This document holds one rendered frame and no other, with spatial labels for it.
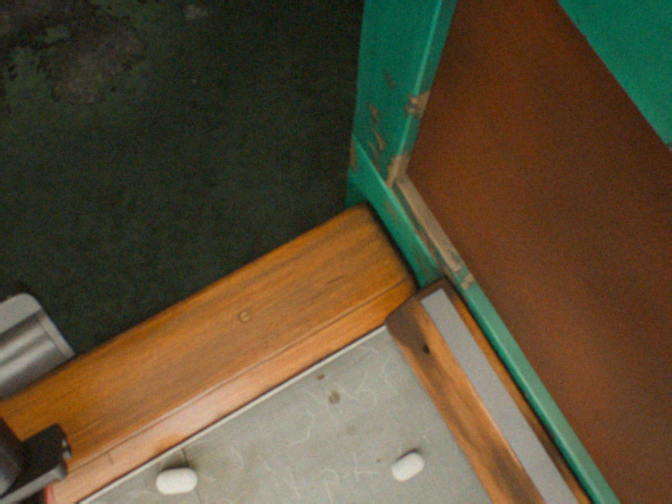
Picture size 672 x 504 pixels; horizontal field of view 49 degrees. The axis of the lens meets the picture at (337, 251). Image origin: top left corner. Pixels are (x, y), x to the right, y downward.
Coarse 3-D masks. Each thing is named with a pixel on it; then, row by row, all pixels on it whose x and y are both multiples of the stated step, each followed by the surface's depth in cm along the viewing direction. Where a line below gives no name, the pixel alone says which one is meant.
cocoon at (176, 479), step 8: (168, 472) 68; (176, 472) 68; (184, 472) 68; (192, 472) 68; (160, 480) 68; (168, 480) 67; (176, 480) 67; (184, 480) 67; (192, 480) 68; (160, 488) 68; (168, 488) 67; (176, 488) 67; (184, 488) 68; (192, 488) 68
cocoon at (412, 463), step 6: (408, 456) 69; (414, 456) 69; (420, 456) 69; (396, 462) 69; (402, 462) 69; (408, 462) 69; (414, 462) 69; (420, 462) 69; (396, 468) 69; (402, 468) 68; (408, 468) 68; (414, 468) 69; (420, 468) 69; (396, 474) 69; (402, 474) 68; (408, 474) 69
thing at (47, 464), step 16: (0, 416) 55; (0, 432) 54; (48, 432) 59; (64, 432) 60; (0, 448) 54; (16, 448) 55; (32, 448) 58; (48, 448) 57; (0, 464) 54; (16, 464) 55; (32, 464) 56; (48, 464) 55; (64, 464) 56; (0, 480) 54; (16, 480) 55; (32, 480) 54; (48, 480) 55; (0, 496) 54; (16, 496) 54
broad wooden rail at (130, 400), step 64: (320, 256) 73; (384, 256) 73; (192, 320) 71; (256, 320) 71; (320, 320) 71; (64, 384) 69; (128, 384) 69; (192, 384) 69; (256, 384) 71; (128, 448) 68
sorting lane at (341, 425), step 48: (384, 336) 74; (288, 384) 72; (336, 384) 72; (384, 384) 72; (240, 432) 71; (288, 432) 71; (336, 432) 71; (384, 432) 71; (432, 432) 71; (144, 480) 69; (240, 480) 70; (288, 480) 70; (336, 480) 70; (384, 480) 70; (432, 480) 70
